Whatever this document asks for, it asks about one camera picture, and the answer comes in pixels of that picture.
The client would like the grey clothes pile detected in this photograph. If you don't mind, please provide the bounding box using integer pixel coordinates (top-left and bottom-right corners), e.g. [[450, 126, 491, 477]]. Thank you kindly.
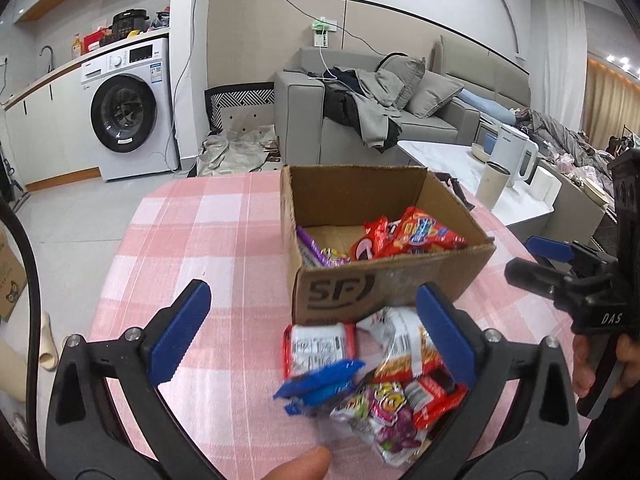
[[321, 66, 406, 153]]

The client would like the beige tumbler cup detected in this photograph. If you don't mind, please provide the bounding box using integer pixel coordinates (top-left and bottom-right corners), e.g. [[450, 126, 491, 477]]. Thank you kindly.
[[475, 160, 511, 209]]

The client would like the white marble coffee table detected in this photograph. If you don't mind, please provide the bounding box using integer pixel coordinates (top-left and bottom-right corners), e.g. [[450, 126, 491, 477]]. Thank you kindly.
[[398, 141, 554, 226]]

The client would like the red noodle packet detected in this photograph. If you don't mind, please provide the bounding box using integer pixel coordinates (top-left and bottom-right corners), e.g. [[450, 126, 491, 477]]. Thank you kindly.
[[350, 217, 398, 261]]

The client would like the black patterned chair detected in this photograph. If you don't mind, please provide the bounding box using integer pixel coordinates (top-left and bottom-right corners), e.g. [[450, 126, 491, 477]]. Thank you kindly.
[[204, 81, 274, 133]]

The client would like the beige slipper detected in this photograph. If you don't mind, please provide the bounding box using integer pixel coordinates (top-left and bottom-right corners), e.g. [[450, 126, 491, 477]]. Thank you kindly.
[[38, 312, 58, 372]]

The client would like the pink plaid tablecloth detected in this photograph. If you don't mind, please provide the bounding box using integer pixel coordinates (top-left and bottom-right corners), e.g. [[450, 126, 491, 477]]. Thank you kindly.
[[90, 166, 570, 479]]

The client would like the black pressure cooker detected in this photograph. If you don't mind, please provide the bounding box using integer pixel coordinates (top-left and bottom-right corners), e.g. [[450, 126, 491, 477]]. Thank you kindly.
[[111, 9, 149, 40]]

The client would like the white electric kettle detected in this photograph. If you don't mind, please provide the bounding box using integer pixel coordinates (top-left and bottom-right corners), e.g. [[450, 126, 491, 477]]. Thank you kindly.
[[489, 125, 538, 188]]

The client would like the person's right hand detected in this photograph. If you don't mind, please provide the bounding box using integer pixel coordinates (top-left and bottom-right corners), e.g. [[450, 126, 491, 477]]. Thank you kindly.
[[570, 332, 640, 401]]

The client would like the white red snack packet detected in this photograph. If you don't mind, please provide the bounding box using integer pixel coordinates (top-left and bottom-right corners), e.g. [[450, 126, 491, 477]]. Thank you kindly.
[[282, 323, 357, 379]]

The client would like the person's left hand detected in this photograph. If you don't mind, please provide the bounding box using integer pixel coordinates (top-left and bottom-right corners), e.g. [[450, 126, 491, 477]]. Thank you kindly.
[[264, 446, 332, 480]]

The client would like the purple grape candy bag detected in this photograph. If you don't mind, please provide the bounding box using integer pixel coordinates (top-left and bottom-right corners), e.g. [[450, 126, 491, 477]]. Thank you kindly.
[[330, 382, 431, 468]]

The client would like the red orange chips bag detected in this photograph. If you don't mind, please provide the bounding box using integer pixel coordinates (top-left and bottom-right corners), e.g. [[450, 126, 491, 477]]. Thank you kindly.
[[374, 206, 468, 259]]

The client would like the small red snack packet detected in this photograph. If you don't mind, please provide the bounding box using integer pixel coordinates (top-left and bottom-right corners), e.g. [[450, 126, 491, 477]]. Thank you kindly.
[[405, 366, 468, 430]]

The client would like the white washing machine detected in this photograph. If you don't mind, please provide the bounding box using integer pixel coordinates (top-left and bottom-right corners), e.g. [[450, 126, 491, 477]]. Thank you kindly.
[[80, 35, 180, 181]]

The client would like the grey sofa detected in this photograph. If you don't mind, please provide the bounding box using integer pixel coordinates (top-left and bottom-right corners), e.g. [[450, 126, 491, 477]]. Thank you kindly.
[[274, 36, 530, 166]]

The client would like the blue cookie packet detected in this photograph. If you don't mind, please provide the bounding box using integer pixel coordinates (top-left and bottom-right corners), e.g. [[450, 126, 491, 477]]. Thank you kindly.
[[272, 360, 364, 416]]

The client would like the white fried noodle snack bag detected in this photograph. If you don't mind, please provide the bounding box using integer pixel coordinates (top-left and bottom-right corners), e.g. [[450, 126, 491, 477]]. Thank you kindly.
[[356, 307, 442, 384]]

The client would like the brown cardboard SF box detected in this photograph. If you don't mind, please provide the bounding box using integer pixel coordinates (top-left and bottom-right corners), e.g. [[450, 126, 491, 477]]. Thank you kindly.
[[280, 166, 496, 325]]

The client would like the white tissue roll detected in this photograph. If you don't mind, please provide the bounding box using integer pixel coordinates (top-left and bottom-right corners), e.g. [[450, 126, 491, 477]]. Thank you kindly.
[[528, 166, 562, 207]]

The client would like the grey cushion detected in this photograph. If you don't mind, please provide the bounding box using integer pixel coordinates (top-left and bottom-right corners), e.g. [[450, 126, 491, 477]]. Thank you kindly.
[[378, 53, 426, 110], [406, 70, 463, 118]]

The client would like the cardboard box on floor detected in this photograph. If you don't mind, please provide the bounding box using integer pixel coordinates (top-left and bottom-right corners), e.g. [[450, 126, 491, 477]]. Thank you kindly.
[[0, 232, 27, 321]]

